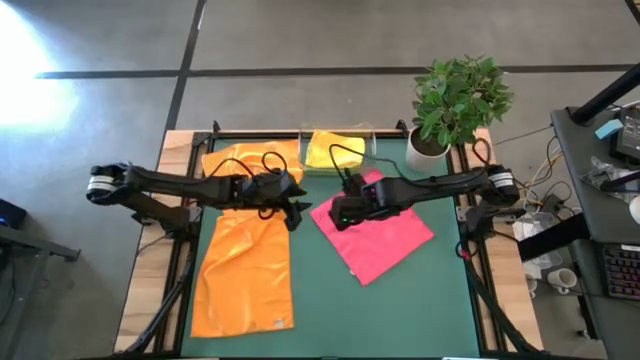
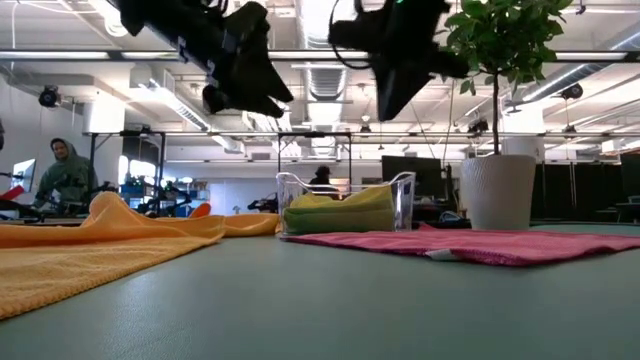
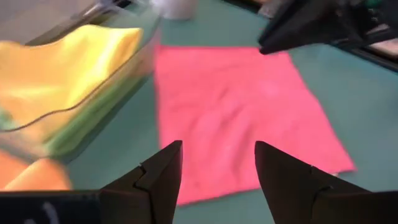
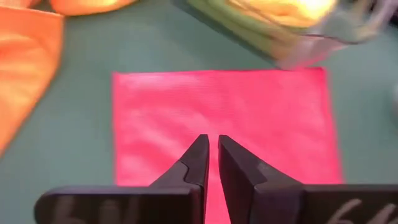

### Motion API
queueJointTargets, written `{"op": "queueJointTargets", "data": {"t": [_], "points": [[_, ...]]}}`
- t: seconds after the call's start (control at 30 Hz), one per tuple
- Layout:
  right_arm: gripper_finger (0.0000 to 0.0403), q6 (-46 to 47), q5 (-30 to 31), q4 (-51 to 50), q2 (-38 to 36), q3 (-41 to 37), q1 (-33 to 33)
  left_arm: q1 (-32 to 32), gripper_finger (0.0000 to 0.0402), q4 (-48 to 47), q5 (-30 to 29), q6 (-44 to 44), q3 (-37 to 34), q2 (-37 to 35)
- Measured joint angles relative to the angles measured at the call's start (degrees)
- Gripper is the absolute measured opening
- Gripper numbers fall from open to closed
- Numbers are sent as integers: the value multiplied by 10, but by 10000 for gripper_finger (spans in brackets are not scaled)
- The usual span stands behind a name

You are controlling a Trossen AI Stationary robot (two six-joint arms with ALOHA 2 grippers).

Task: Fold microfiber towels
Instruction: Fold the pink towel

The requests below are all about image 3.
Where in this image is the green microfiber towel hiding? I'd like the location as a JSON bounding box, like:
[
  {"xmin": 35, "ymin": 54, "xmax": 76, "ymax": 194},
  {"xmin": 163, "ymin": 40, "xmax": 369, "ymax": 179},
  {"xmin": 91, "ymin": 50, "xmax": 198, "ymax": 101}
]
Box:
[{"xmin": 0, "ymin": 74, "xmax": 150, "ymax": 158}]

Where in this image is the white plant pot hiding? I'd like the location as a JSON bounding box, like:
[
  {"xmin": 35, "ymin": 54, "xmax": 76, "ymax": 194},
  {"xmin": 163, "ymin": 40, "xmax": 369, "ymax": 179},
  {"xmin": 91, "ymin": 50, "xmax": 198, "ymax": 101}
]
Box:
[{"xmin": 151, "ymin": 0, "xmax": 199, "ymax": 21}]

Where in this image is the orange microfiber towel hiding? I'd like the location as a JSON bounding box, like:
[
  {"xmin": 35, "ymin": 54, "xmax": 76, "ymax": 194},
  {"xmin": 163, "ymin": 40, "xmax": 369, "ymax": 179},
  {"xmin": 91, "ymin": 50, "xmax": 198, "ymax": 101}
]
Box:
[{"xmin": 0, "ymin": 149, "xmax": 73, "ymax": 191}]

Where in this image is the yellow microfiber towel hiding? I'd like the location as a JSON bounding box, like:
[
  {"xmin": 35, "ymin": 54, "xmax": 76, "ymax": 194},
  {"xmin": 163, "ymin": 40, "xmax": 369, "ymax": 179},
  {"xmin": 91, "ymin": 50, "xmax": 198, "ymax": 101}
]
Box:
[{"xmin": 0, "ymin": 24, "xmax": 144, "ymax": 131}]

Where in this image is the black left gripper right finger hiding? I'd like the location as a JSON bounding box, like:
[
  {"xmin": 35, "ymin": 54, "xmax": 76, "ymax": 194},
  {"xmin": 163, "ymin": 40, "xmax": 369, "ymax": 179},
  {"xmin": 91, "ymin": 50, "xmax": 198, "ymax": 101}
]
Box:
[{"xmin": 254, "ymin": 140, "xmax": 373, "ymax": 224}]

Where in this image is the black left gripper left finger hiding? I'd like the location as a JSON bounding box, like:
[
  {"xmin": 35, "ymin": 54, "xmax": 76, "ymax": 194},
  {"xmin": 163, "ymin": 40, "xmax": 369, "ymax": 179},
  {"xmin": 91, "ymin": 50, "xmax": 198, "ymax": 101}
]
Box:
[{"xmin": 99, "ymin": 139, "xmax": 183, "ymax": 224}]

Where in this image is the clear plastic bin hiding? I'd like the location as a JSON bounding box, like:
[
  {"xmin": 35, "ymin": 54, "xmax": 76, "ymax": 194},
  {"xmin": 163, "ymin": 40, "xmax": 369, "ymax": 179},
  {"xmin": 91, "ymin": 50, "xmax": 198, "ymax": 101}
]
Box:
[{"xmin": 0, "ymin": 0, "xmax": 162, "ymax": 164}]

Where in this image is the pink microfiber towel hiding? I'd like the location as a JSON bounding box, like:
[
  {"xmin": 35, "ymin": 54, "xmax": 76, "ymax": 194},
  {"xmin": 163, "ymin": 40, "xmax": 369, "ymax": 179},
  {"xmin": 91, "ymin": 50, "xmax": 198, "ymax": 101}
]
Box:
[{"xmin": 154, "ymin": 45, "xmax": 357, "ymax": 206}]

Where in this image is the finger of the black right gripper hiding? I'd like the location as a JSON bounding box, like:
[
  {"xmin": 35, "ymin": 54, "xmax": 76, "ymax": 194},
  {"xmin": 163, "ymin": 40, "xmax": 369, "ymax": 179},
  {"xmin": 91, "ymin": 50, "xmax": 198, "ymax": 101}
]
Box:
[{"xmin": 257, "ymin": 0, "xmax": 352, "ymax": 56}]

